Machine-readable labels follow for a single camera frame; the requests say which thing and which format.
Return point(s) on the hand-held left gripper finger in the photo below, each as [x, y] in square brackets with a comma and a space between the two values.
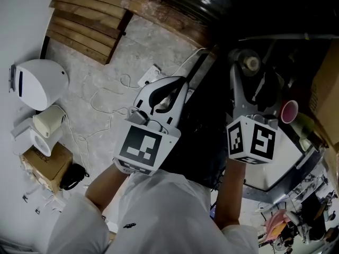
[178, 104]
[148, 94]

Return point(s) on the white open-lid toilet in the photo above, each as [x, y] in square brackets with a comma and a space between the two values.
[34, 141]

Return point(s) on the person's white shirt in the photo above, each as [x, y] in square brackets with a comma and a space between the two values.
[159, 216]

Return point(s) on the person's left forearm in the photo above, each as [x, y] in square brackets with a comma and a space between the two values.
[106, 192]

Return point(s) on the red cup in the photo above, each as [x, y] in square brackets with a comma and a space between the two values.
[289, 111]

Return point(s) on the white smart toilet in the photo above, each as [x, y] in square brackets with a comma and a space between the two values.
[42, 83]

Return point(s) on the large open cardboard box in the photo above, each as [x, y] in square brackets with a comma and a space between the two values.
[327, 94]

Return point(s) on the black bag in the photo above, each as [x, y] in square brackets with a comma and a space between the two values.
[74, 177]

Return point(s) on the person's right forearm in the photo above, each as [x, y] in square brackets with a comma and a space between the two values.
[230, 194]

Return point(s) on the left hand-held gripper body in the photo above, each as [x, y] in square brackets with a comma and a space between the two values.
[143, 147]

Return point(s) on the dark counter table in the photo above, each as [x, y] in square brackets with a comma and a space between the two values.
[206, 131]

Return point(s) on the beige trash bin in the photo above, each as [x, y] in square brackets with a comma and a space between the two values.
[49, 122]

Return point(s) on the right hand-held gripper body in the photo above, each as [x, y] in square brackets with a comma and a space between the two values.
[262, 141]

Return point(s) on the small cardboard box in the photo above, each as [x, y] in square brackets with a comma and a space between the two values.
[49, 164]

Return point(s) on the grey bottle with cream cap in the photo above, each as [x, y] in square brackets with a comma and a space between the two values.
[249, 62]

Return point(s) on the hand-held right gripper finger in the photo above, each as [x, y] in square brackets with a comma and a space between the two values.
[270, 94]
[238, 94]

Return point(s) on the green cup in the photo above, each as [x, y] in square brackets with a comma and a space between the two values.
[303, 127]

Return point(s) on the white sink basin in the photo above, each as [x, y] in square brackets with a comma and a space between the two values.
[286, 157]

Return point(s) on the worn wooden board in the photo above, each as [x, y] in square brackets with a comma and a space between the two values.
[169, 17]

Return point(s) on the pink cloth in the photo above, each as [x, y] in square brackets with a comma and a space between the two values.
[275, 226]

